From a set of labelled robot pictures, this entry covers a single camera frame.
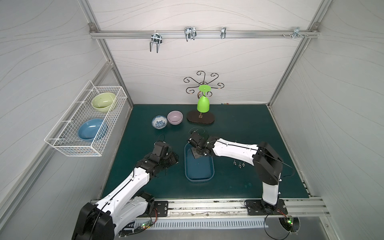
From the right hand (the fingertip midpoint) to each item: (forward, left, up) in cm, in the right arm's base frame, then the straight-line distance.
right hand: (196, 148), depth 89 cm
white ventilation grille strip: (-37, +1, -6) cm, 37 cm away
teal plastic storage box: (-10, -3, -6) cm, 12 cm away
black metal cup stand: (+29, +2, -4) cm, 30 cm away
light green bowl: (+9, +48, +29) cm, 56 cm away
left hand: (-7, +11, +3) cm, 13 cm away
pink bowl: (+26, +17, -2) cm, 31 cm away
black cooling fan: (-34, -48, -9) cm, 59 cm away
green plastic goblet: (+23, -3, +16) cm, 28 cm away
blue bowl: (-7, +46, +27) cm, 54 cm away
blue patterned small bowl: (+23, +29, -4) cm, 37 cm away
